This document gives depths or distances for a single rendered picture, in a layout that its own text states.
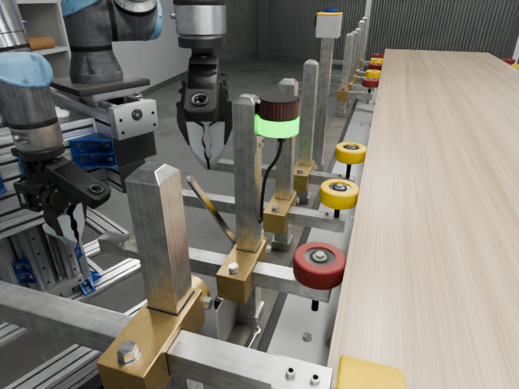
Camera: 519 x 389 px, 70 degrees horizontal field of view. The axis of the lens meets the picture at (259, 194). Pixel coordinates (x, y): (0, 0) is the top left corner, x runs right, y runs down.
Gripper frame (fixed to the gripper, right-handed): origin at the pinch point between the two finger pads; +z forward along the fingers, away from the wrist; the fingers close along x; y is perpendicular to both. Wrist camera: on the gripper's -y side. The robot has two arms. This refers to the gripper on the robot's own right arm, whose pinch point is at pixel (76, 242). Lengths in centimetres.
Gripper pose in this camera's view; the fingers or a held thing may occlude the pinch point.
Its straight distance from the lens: 82.7
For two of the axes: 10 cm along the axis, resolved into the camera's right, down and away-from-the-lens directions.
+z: 0.0, 8.8, 4.7
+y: -9.5, -1.5, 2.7
